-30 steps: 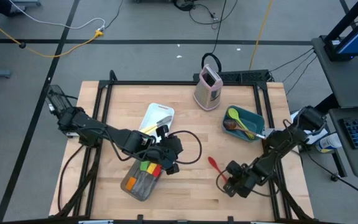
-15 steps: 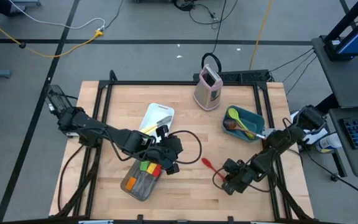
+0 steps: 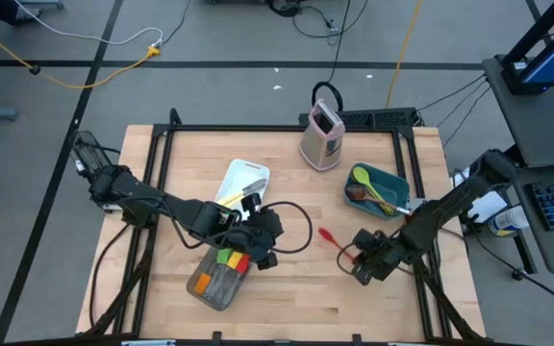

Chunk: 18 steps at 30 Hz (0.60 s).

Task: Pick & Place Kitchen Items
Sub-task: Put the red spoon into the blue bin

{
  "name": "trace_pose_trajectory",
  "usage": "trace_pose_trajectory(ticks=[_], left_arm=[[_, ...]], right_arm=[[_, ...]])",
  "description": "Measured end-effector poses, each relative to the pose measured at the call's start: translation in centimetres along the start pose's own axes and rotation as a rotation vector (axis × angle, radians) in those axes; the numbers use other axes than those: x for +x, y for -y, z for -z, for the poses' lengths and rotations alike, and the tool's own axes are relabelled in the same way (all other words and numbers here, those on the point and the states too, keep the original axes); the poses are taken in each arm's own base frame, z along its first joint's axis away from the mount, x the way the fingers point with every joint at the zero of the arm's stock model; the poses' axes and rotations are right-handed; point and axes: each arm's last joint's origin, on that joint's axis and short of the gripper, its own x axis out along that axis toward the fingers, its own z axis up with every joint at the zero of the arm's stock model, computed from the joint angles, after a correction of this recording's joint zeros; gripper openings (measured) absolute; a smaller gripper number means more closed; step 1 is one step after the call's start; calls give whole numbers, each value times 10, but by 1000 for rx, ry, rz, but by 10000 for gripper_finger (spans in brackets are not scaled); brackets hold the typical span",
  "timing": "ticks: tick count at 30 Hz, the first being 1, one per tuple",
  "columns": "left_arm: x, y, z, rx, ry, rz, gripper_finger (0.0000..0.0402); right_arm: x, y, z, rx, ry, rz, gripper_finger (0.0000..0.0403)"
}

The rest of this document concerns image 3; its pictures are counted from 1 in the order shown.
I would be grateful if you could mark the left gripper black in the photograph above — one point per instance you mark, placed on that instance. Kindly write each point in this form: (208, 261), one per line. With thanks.
(258, 233)

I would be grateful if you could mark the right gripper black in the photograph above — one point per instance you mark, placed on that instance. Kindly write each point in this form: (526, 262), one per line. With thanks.
(383, 257)

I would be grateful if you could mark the red silicone spatula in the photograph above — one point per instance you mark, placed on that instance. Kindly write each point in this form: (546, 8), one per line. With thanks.
(243, 264)

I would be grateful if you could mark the yellow silicone spatula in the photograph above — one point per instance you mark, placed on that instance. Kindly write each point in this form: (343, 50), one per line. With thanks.
(234, 260)

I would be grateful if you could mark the red silicone spoon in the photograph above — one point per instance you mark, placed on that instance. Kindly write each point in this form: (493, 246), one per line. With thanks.
(325, 234)

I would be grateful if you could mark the green silicone spatula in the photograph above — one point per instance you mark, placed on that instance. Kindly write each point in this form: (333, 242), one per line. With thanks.
(224, 255)

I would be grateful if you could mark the white plastic bin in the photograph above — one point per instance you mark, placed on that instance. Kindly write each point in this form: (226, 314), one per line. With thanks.
(241, 173)

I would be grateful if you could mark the dark wooden spoon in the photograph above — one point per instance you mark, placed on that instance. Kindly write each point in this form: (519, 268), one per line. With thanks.
(354, 192)

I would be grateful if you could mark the grey translucent plastic bin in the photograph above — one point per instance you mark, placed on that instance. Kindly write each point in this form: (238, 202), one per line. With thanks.
(219, 288)

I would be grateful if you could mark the orange silicone spatula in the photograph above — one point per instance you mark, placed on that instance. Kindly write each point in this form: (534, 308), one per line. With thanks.
(202, 283)

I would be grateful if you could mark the teal plastic bin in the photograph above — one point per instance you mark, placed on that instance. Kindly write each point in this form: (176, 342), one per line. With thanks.
(387, 185)

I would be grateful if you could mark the green silicone spoon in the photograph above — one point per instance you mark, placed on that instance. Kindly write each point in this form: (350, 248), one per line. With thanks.
(361, 175)

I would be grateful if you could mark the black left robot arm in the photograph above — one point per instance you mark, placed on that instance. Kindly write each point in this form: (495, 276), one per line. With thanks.
(161, 206)

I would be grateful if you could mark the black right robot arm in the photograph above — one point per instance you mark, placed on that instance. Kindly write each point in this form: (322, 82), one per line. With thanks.
(450, 206)

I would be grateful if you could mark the pink metal box grater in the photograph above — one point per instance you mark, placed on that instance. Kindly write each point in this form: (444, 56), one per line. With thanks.
(320, 139)

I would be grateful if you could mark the white paper sheet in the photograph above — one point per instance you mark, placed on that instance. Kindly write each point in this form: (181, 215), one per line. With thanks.
(486, 206)

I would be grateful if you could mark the white plastic bottle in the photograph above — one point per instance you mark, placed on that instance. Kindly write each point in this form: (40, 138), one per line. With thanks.
(508, 221)

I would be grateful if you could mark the black desk foot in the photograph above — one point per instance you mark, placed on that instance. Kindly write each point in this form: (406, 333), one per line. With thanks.
(526, 254)

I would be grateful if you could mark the black mesh box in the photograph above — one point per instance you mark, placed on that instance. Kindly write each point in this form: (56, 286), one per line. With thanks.
(87, 144)

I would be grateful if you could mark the grey desk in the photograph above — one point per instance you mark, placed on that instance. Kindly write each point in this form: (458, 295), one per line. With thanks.
(522, 125)

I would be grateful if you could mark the black round base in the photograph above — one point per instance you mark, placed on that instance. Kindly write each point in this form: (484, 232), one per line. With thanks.
(284, 6)

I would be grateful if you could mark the black monitor stand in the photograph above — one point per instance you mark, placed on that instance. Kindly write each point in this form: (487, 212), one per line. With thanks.
(536, 32)

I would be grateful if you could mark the person's leg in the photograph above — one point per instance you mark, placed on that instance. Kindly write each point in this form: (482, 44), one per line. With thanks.
(3, 9)

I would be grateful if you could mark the black aluminium table frame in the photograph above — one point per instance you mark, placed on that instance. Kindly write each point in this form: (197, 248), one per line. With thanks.
(282, 128)

